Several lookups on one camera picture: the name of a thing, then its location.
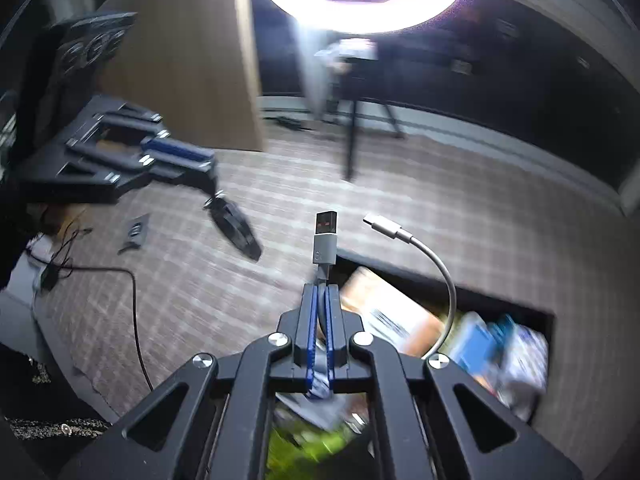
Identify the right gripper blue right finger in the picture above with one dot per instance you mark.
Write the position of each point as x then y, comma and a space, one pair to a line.
344, 372

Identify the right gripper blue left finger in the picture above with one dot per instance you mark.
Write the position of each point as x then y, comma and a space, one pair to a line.
304, 343

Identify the light wood cabinet panel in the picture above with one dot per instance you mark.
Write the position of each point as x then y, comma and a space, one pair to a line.
195, 63

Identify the lime green tube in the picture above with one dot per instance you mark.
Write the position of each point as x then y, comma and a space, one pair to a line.
297, 450

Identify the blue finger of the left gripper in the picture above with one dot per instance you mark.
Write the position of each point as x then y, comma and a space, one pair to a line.
178, 149
200, 177

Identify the light blue metal bracket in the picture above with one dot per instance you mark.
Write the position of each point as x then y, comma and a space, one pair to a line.
478, 345

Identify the black tripod stand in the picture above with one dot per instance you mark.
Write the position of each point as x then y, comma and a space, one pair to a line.
362, 69

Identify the black power strip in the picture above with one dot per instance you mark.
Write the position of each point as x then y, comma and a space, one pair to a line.
289, 123

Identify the grey sachet on floor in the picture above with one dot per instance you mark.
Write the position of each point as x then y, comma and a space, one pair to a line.
136, 234

